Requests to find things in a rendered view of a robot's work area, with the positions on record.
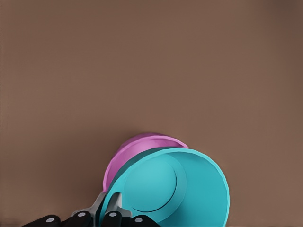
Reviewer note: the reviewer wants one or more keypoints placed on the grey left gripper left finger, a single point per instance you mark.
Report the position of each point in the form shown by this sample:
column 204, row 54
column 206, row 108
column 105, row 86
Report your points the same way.
column 95, row 206

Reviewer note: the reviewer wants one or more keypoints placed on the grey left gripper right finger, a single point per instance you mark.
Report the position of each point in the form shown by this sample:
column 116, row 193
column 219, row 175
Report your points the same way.
column 116, row 205

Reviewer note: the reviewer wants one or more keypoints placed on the pink bowl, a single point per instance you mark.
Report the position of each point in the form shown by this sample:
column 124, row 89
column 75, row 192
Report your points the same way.
column 142, row 146

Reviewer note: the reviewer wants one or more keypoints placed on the blue bowl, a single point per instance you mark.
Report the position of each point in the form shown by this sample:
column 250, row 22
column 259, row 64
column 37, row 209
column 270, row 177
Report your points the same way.
column 198, row 179

